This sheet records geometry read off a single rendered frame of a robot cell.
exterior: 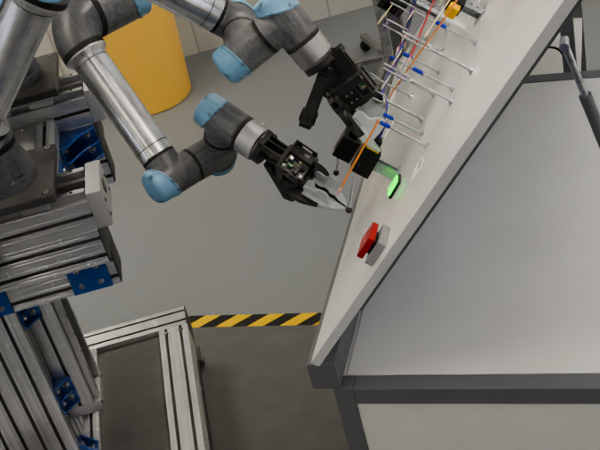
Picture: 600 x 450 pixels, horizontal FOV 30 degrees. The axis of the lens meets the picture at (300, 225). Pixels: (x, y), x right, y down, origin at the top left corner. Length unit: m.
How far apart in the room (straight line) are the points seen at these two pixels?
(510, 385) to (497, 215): 0.54
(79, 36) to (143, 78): 2.64
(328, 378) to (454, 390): 0.24
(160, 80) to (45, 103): 2.22
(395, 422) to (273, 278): 1.69
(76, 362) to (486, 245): 1.12
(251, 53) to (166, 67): 2.92
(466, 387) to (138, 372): 1.41
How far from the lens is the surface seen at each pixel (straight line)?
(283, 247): 3.98
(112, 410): 3.23
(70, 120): 2.85
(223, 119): 2.27
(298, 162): 2.23
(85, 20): 2.38
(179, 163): 2.31
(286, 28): 2.10
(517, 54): 1.76
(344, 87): 2.12
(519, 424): 2.19
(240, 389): 3.46
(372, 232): 1.98
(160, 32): 4.96
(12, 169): 2.37
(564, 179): 2.64
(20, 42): 2.09
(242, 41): 2.12
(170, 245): 4.17
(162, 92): 5.05
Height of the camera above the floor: 2.28
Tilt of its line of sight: 34 degrees down
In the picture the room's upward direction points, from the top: 15 degrees counter-clockwise
